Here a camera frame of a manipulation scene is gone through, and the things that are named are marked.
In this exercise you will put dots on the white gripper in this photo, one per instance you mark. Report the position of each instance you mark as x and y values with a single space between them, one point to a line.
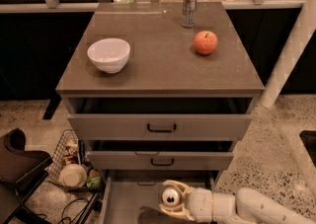
200 203

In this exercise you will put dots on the orange soda can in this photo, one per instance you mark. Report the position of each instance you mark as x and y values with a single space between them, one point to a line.
170 197

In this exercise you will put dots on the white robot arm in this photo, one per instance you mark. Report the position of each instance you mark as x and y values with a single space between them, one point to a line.
246 206

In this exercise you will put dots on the middle grey drawer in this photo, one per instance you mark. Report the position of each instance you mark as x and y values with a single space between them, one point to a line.
161 155

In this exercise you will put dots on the grey drawer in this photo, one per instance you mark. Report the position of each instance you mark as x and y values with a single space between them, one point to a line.
161 155
153 126
133 197

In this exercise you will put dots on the bottom grey drawer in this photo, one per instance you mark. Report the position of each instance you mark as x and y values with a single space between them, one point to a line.
133 197

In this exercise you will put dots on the grey drawer cabinet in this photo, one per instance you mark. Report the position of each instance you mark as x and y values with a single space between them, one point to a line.
164 73

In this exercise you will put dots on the top grey drawer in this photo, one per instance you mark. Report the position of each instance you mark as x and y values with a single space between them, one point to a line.
153 126

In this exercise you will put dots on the silver tall can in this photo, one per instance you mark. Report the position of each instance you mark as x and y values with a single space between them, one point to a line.
188 13

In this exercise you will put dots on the green packet in basket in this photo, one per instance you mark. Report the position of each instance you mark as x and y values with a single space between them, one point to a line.
93 179

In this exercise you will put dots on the white cup in basket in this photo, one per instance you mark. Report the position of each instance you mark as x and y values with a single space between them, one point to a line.
73 175

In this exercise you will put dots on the brown snack bag in basket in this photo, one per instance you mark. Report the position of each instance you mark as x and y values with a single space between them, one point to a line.
70 153

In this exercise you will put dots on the red apple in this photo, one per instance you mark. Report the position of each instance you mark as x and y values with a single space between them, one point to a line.
205 42

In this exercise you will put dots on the white ceramic bowl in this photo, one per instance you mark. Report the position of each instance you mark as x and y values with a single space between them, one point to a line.
109 54

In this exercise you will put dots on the black chair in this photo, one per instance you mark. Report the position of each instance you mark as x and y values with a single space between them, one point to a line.
21 173

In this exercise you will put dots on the grey railing ledge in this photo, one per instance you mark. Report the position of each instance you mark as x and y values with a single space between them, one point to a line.
91 7

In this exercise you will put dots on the black wire basket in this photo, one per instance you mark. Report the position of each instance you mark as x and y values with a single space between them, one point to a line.
55 168

